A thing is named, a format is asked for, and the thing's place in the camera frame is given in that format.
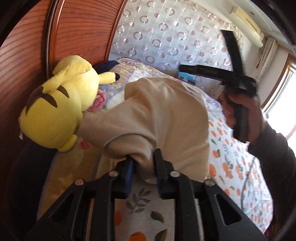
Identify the dark blue bed sheet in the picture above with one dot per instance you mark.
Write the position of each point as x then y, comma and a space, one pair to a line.
105, 66

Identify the wooden slatted headboard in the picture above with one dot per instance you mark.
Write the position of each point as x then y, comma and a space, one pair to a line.
35, 35

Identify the person's right hand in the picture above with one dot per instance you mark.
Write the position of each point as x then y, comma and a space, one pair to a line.
256, 121

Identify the floral quilt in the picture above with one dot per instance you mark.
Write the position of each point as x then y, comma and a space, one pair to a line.
85, 160

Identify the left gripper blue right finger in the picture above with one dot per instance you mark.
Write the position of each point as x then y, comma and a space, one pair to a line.
161, 171

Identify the white wall air conditioner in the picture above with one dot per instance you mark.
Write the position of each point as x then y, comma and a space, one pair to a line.
247, 25

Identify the blue object on bed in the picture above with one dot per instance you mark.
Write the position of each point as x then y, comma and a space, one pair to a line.
187, 78

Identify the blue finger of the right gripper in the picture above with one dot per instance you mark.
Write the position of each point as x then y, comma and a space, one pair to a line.
209, 72

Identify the beige side window curtain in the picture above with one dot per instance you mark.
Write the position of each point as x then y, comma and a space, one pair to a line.
266, 56

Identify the yellow Pikachu plush toy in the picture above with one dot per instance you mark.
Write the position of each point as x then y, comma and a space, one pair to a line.
55, 109

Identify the circle pattern sheer curtain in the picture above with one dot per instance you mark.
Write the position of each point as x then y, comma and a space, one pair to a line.
166, 34

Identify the wooden framed window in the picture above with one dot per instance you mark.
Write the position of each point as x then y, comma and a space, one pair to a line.
279, 108

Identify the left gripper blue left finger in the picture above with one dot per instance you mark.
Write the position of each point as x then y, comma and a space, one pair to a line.
129, 174

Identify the orange fruit print blanket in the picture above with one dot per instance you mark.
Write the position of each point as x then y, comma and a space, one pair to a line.
231, 166

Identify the beige t-shirt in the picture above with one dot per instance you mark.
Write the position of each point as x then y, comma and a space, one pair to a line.
157, 113

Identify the right forearm dark sleeve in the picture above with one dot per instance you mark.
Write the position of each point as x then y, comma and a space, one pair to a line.
277, 162

